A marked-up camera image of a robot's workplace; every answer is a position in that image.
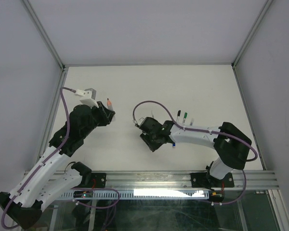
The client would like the orange tip clear marker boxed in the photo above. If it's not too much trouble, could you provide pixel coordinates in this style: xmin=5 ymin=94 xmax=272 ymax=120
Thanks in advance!
xmin=107 ymin=98 xmax=114 ymax=111

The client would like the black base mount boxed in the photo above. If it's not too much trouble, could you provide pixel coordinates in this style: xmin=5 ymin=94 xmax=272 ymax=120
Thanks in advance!
xmin=81 ymin=172 xmax=107 ymax=188
xmin=190 ymin=172 xmax=235 ymax=189

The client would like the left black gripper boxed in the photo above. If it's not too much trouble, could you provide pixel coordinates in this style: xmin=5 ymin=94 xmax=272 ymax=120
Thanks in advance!
xmin=81 ymin=101 xmax=115 ymax=138

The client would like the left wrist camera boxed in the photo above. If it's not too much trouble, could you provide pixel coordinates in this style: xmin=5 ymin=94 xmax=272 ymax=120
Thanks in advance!
xmin=74 ymin=88 xmax=99 ymax=108

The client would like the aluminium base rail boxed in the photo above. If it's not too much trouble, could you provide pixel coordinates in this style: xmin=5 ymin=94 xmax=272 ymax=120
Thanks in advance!
xmin=21 ymin=169 xmax=280 ymax=193

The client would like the white marker green end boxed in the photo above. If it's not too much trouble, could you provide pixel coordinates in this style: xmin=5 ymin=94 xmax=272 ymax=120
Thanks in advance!
xmin=176 ymin=110 xmax=181 ymax=123

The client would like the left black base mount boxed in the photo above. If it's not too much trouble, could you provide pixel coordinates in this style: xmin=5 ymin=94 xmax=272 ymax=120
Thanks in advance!
xmin=81 ymin=172 xmax=107 ymax=188

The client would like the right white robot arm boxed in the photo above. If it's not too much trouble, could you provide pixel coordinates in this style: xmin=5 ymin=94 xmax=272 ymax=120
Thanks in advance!
xmin=138 ymin=117 xmax=252 ymax=186

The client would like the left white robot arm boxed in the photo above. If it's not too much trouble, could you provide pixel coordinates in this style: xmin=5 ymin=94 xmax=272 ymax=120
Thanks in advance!
xmin=0 ymin=101 xmax=115 ymax=230

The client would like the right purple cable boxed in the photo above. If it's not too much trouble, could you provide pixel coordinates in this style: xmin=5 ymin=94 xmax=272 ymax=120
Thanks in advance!
xmin=132 ymin=100 xmax=259 ymax=205

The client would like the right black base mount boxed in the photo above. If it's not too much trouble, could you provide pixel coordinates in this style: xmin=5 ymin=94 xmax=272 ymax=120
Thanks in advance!
xmin=190 ymin=172 xmax=235 ymax=189

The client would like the slotted cable duct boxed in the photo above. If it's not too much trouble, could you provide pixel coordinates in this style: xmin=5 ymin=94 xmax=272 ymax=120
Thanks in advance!
xmin=57 ymin=188 xmax=209 ymax=201

